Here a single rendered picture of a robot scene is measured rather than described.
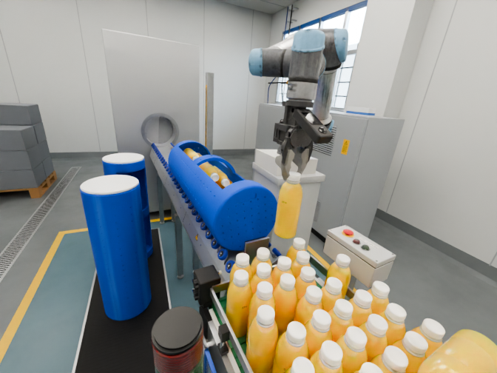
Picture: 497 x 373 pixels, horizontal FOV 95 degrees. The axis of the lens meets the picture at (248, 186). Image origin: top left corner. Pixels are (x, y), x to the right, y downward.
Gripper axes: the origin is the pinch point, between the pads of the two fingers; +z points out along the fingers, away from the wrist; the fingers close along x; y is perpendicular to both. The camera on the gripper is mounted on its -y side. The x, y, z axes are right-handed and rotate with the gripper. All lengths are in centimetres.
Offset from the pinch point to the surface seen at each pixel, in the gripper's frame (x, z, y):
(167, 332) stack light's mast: 39.7, 7.4, -26.7
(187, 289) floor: 8, 134, 100
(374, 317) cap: -3.3, 23.6, -30.3
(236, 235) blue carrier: 7.2, 30.2, 19.0
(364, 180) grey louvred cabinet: -168, 50, 85
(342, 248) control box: -21.6, 26.6, -6.6
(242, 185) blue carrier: 4.9, 10.5, 21.3
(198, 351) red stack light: 36.5, 10.0, -28.9
